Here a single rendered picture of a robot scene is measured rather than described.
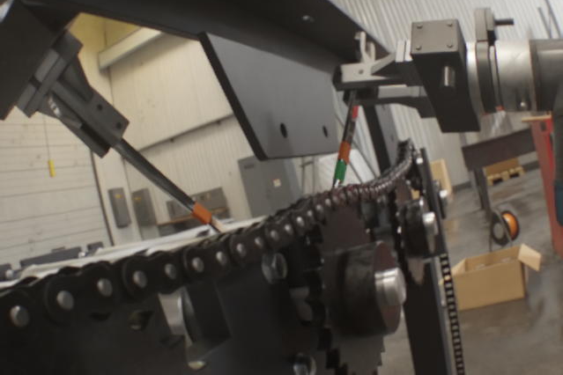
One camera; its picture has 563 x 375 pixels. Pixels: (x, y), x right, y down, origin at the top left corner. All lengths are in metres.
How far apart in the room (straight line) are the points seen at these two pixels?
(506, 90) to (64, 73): 0.39
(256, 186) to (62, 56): 10.63
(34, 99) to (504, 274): 2.50
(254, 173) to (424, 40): 10.55
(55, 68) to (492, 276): 2.51
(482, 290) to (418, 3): 8.80
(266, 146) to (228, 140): 11.42
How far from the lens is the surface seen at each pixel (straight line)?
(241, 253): 0.23
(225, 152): 11.91
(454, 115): 0.51
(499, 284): 2.69
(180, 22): 0.40
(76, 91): 0.39
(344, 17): 0.66
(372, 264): 0.36
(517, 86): 0.46
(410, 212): 0.65
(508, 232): 3.68
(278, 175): 10.71
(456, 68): 0.45
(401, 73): 0.48
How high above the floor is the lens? 0.96
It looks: 3 degrees up
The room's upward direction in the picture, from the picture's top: 15 degrees counter-clockwise
